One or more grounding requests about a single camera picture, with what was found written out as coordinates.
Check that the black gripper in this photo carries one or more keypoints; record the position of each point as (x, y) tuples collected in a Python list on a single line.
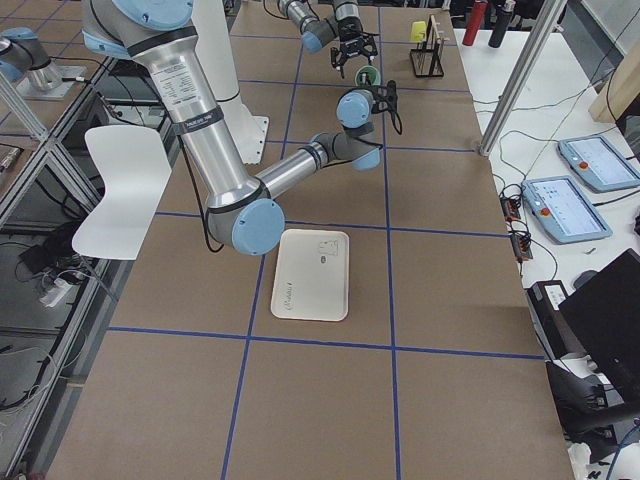
[(346, 29)]

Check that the pale green cup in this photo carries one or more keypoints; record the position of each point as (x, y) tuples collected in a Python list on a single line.
[(367, 76)]

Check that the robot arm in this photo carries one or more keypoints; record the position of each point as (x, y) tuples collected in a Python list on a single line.
[(316, 32), (185, 47)]

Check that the yellow cup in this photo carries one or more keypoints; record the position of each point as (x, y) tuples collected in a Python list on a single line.
[(418, 32)]

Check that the cream rabbit tray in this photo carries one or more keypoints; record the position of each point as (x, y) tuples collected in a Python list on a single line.
[(311, 280)]

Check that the red bottle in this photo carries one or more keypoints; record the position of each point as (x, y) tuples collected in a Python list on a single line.
[(474, 23)]

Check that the black bottle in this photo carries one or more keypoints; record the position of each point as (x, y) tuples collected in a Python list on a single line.
[(504, 14)]

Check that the white chair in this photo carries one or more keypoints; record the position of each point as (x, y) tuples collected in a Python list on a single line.
[(134, 167)]

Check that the far blue teach pendant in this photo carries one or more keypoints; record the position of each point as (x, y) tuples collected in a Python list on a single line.
[(598, 163)]

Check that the blue teach pendant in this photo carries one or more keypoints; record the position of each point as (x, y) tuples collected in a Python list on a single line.
[(563, 211), (598, 163)]

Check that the near blue teach pendant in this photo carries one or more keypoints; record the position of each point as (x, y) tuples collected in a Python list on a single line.
[(563, 211)]

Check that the black monitor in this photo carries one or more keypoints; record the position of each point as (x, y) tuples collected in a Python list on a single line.
[(604, 316)]

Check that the black wire cup rack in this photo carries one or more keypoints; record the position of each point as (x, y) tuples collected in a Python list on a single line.
[(426, 57)]

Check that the white pedestal column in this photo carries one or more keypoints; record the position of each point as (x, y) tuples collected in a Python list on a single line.
[(214, 52)]

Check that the aluminium frame post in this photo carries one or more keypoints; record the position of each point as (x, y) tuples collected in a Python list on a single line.
[(544, 26)]

